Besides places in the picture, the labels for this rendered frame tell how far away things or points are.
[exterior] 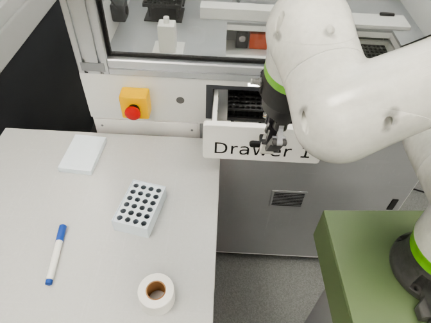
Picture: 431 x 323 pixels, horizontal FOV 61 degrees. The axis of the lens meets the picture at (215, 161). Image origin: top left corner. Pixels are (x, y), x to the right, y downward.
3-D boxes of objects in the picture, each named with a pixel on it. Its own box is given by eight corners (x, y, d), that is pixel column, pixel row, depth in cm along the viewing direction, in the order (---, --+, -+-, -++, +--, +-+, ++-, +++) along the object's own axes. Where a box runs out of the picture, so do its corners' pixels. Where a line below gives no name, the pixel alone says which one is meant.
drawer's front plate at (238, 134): (318, 163, 92) (329, 131, 84) (202, 157, 92) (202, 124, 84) (317, 158, 93) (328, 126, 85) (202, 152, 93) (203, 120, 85)
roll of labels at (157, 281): (139, 284, 75) (136, 275, 72) (174, 279, 76) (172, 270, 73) (140, 318, 70) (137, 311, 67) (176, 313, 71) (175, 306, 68)
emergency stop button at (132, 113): (140, 122, 94) (138, 109, 91) (125, 121, 94) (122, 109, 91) (142, 115, 96) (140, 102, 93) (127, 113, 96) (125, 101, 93)
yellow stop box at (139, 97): (149, 121, 97) (145, 99, 92) (121, 120, 97) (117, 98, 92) (152, 109, 101) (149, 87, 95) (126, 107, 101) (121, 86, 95)
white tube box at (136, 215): (149, 238, 82) (147, 229, 79) (113, 230, 83) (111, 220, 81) (167, 195, 90) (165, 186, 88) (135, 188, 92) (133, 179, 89)
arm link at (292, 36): (349, -42, 45) (263, -32, 44) (386, 38, 40) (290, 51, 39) (318, 37, 58) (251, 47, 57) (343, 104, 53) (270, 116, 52)
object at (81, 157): (92, 175, 94) (90, 171, 93) (59, 172, 95) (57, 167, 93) (107, 141, 103) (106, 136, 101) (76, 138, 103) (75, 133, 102)
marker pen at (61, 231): (53, 286, 74) (50, 282, 73) (45, 286, 74) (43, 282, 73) (67, 227, 83) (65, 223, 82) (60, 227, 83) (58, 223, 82)
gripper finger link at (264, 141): (291, 113, 66) (291, 119, 65) (279, 141, 76) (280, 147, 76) (269, 111, 66) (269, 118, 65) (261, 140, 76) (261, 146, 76)
